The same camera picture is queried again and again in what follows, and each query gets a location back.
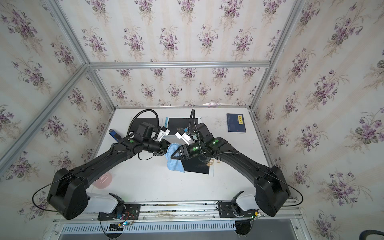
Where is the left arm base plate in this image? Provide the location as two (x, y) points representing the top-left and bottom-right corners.
(98, 204), (142, 221)

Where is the dark blue book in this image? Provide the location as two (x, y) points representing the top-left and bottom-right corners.
(227, 114), (246, 133)

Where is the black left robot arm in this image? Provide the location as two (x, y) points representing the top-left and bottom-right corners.
(47, 115), (170, 220)

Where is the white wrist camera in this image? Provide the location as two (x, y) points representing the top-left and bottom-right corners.
(175, 129), (192, 146)
(157, 127), (170, 142)

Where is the blue framed drawing tablet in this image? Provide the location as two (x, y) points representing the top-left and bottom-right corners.
(165, 117), (190, 137)

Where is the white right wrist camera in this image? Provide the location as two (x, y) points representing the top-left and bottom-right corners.
(175, 129), (192, 146)

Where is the aluminium mounting rail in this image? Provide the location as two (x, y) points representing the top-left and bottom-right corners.
(52, 201), (304, 224)

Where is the light blue cloth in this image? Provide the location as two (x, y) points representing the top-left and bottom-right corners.
(165, 143), (185, 173)

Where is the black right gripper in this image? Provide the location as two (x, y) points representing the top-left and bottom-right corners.
(170, 141), (206, 162)

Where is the white vented cable duct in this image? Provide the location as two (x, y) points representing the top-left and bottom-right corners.
(61, 221), (236, 235)

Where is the pink pen cup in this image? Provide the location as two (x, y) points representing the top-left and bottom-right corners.
(92, 172), (113, 190)

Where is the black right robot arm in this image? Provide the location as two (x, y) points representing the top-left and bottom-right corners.
(170, 110), (296, 217)

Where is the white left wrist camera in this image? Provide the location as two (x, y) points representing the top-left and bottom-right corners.
(157, 127), (170, 142)

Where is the white drawing tablet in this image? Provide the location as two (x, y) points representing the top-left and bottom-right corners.
(182, 158), (215, 176)
(129, 118), (161, 134)

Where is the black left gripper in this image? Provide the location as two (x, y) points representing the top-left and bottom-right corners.
(142, 139), (178, 156)

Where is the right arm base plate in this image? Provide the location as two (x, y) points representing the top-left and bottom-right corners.
(216, 201), (259, 219)

